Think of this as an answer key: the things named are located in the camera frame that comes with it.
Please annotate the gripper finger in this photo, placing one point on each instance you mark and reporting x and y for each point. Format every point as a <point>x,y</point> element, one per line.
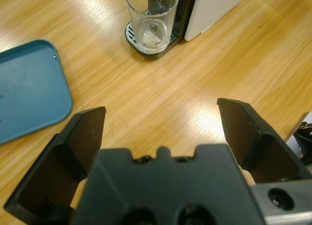
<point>265,149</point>
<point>61,156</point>

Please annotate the teal plastic tray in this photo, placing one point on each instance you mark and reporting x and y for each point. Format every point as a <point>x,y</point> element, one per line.
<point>29,88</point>

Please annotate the white capsule coffee machine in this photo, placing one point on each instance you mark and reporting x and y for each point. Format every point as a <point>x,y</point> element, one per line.
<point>209,13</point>

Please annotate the white camera mount dark post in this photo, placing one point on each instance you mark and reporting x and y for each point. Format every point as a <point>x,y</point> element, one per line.
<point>304,137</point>

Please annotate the clear drinking glass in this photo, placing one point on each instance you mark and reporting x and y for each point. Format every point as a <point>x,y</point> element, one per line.
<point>151,37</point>

